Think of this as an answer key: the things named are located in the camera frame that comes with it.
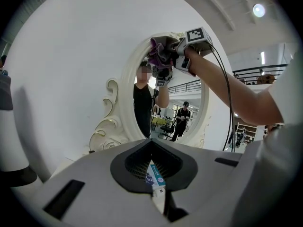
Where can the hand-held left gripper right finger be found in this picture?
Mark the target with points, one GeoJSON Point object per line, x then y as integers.
{"type": "Point", "coordinates": [208, 181]}

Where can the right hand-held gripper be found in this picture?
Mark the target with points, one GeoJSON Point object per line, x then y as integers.
{"type": "Point", "coordinates": [196, 35]}

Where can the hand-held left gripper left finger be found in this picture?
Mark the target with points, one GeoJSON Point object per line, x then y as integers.
{"type": "Point", "coordinates": [106, 202]}

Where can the grey fleece cloth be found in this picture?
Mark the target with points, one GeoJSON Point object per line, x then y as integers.
{"type": "Point", "coordinates": [163, 51]}

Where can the white oval ornate mirror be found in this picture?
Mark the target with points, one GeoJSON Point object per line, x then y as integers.
{"type": "Point", "coordinates": [127, 63]}

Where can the person's right forearm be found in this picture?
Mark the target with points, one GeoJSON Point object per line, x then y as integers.
{"type": "Point", "coordinates": [213, 79]}

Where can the black metal railing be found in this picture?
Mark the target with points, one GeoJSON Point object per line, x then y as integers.
{"type": "Point", "coordinates": [260, 68]}

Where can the round ceiling light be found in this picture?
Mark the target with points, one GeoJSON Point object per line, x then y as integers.
{"type": "Point", "coordinates": [259, 10]}

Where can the black and white machine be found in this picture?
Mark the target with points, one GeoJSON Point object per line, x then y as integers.
{"type": "Point", "coordinates": [9, 136]}

